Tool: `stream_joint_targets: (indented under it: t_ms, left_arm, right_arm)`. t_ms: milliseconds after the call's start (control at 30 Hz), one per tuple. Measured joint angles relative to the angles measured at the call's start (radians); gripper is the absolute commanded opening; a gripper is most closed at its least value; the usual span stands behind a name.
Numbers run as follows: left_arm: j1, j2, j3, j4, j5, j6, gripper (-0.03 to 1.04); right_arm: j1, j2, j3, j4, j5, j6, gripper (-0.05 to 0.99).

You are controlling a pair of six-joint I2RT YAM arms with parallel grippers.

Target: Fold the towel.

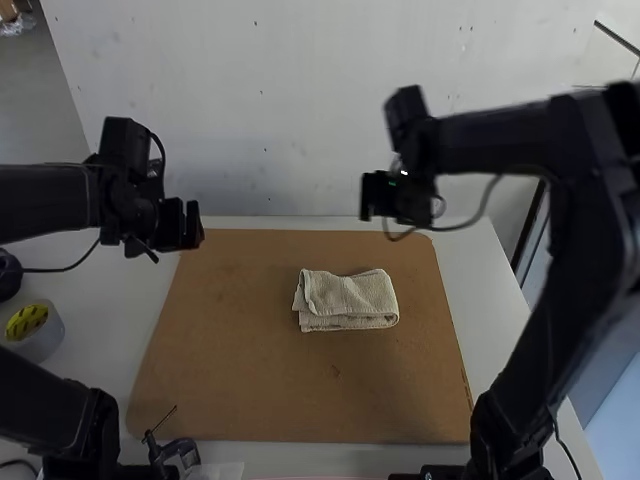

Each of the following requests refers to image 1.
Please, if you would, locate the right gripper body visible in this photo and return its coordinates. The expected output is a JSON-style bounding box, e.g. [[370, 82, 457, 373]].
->
[[359, 168, 442, 227]]

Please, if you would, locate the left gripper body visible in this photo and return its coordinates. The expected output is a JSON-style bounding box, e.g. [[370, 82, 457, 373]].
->
[[122, 196, 206, 262]]

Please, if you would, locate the pale towel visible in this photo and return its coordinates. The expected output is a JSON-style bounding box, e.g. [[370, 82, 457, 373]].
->
[[291, 268, 402, 334]]

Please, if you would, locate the cork mat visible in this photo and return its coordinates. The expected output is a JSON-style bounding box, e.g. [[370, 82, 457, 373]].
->
[[125, 228, 475, 446]]

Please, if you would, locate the grey tape roll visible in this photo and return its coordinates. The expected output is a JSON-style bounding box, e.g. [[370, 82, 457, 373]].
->
[[4, 298, 66, 365]]

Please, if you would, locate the black clamp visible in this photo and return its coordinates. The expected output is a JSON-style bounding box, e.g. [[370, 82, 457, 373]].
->
[[141, 404, 202, 476]]

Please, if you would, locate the black cable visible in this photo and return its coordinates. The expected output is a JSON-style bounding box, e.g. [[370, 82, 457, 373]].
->
[[18, 234, 102, 274], [382, 172, 547, 243]]

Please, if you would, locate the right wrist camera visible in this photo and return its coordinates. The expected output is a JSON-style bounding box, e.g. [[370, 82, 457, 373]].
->
[[383, 85, 435, 154]]

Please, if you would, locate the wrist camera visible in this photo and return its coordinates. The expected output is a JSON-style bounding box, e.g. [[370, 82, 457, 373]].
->
[[383, 85, 435, 154], [97, 116, 166, 179]]

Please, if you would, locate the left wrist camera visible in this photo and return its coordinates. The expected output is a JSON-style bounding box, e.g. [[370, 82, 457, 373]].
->
[[97, 116, 166, 179]]

